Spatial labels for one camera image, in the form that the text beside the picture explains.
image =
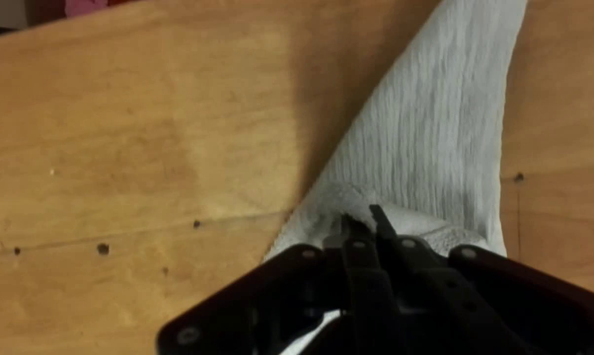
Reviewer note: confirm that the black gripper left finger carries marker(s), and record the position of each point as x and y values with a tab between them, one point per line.
309	302

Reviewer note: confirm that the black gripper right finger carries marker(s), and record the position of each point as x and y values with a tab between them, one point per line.
494	302

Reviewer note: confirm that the white cloth towel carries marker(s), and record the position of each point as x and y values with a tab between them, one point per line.
435	131

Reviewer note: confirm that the pink object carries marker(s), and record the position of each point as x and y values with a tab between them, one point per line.
91	7

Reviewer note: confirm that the open brown cardboard box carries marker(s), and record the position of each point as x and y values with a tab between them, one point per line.
1	13

